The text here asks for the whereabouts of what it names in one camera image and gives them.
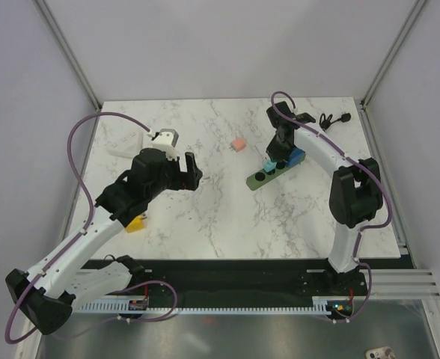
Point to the pink plug adapter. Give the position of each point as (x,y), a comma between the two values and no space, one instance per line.
(238,145)

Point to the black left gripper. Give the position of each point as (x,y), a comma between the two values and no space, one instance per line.
(185,180)

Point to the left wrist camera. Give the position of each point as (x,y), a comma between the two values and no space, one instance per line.
(166,141)

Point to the white slotted cable duct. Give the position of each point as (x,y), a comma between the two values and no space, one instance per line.
(123,305)

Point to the aluminium frame rail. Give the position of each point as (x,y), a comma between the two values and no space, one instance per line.
(406,29)
(61,41)

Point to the aluminium frame rail right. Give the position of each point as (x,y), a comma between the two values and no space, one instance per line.
(406,29)

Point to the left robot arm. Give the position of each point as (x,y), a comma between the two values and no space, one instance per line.
(49,291)

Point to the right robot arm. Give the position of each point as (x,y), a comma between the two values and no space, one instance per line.
(356,192)

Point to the aluminium frame rail left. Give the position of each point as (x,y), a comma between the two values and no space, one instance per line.
(61,41)

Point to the yellow plug adapter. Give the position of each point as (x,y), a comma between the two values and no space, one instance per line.
(138,223)

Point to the blue cube socket adapter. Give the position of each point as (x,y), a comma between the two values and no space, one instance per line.
(295,158)

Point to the teal USB plug adapter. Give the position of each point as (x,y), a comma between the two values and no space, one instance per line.
(269,167)

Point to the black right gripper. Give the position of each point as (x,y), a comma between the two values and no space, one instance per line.
(274,153)

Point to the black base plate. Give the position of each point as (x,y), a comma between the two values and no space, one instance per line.
(244,282)

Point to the green power strip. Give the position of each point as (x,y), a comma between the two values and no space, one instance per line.
(262,177)

